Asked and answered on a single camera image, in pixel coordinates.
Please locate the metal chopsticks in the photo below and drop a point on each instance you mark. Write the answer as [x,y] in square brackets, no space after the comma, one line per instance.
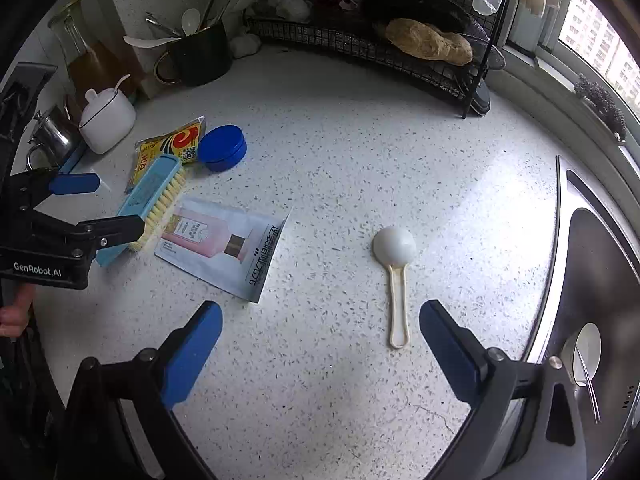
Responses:
[590,390]

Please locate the white sugar pot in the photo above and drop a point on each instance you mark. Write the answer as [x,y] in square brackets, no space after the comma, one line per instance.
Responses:
[107,120]

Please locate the stainless steel sink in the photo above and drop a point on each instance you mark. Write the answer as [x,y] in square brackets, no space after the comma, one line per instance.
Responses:
[600,260]

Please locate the white measuring spoon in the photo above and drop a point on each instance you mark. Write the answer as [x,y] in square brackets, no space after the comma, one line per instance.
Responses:
[395,245]

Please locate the steel teapot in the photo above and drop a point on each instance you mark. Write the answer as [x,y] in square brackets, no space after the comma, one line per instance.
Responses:
[52,135]

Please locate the white bowl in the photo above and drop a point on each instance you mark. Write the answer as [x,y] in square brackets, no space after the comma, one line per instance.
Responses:
[590,345]

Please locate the blue round tin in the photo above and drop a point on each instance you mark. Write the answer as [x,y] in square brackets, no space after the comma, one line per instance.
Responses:
[222,145]

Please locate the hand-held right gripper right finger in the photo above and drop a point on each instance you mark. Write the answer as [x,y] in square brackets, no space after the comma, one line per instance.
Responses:
[450,355]

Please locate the person's left hand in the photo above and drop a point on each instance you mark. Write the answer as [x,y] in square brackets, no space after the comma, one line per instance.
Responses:
[15,312]

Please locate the yellow printed packet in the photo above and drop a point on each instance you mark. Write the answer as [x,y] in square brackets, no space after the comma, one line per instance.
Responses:
[172,142]

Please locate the metal tongs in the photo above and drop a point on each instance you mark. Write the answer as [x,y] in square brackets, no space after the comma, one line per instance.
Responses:
[162,25]

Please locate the black utensil mug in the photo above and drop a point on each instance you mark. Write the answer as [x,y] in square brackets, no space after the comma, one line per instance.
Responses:
[200,57]

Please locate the white ladle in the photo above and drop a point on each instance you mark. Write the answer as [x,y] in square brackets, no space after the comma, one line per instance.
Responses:
[145,41]

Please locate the garlic bulb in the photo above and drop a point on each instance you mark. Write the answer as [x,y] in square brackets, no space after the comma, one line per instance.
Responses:
[244,42]

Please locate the black round lid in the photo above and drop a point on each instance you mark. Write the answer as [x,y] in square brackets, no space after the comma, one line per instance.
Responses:
[482,95]

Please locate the ginger root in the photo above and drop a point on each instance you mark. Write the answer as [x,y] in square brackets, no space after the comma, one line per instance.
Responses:
[430,42]

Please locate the blue saucer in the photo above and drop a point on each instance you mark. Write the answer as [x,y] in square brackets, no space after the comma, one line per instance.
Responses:
[72,157]

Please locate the window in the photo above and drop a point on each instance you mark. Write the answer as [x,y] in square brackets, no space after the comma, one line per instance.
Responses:
[595,25]

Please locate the garlic bulbs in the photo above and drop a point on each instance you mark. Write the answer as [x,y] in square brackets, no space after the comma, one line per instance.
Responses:
[285,6]

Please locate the dried plant sprig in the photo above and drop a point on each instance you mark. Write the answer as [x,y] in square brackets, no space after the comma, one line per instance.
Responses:
[602,105]

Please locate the blue scrubbing brush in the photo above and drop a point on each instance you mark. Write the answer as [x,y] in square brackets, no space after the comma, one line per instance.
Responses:
[150,185]

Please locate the white ceramic spoon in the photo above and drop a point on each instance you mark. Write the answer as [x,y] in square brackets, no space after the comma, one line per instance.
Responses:
[190,20]

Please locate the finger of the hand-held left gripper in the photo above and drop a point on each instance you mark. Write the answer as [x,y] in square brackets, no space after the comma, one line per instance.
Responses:
[75,184]
[120,230]

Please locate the glass oil carafe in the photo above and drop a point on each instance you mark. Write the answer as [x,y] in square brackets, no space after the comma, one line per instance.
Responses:
[90,65]

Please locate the white printed sachet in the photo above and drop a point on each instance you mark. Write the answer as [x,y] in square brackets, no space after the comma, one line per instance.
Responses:
[215,245]

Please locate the dark bag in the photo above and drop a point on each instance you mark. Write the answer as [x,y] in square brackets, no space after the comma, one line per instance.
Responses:
[415,5]

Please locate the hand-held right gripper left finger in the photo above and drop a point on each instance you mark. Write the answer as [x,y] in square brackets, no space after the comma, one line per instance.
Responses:
[192,355]

